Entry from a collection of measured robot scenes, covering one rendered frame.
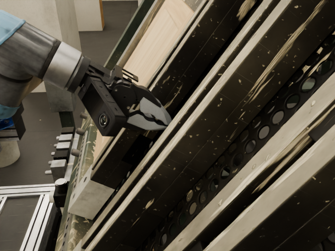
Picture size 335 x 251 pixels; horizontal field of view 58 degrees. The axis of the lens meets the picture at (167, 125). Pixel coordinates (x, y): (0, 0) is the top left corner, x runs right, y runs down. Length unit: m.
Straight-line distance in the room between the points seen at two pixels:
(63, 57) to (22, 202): 1.54
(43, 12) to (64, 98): 1.95
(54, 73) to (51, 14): 2.92
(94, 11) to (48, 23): 2.71
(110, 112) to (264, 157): 0.28
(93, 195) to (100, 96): 0.35
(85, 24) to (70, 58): 5.66
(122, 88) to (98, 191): 0.33
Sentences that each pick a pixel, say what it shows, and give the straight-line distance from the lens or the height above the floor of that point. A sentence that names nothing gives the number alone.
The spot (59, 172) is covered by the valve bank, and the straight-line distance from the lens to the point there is 1.28.
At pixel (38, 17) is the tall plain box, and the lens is 3.50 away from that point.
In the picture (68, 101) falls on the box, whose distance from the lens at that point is 1.63.
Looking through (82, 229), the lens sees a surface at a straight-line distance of 0.84.
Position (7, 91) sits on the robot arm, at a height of 1.30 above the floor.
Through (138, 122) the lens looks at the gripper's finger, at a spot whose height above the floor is 1.22.
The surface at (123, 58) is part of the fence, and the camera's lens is 1.32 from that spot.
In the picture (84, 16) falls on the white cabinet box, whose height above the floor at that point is 0.27.
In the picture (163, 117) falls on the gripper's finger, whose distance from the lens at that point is 0.59.
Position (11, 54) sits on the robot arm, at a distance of 0.55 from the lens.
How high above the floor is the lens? 1.53
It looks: 32 degrees down
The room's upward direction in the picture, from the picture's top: straight up
